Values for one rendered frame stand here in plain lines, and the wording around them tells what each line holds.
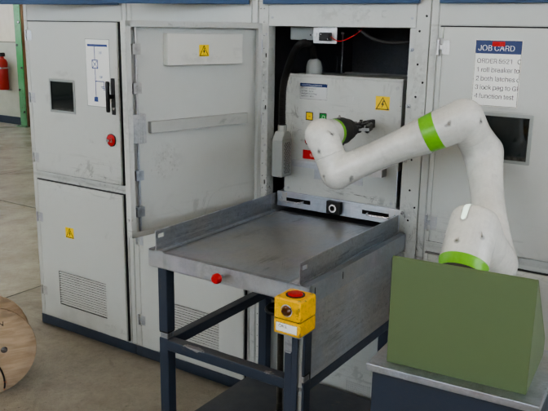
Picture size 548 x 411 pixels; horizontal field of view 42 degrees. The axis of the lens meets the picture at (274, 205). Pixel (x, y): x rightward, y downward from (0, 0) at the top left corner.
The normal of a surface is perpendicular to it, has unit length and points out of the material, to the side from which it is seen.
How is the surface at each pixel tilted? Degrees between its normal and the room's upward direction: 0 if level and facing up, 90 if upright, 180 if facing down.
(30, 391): 0
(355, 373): 90
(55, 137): 90
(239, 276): 90
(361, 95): 90
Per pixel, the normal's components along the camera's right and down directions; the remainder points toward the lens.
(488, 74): -0.55, 0.19
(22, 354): 0.47, 0.22
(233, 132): 0.70, 0.18
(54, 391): 0.02, -0.97
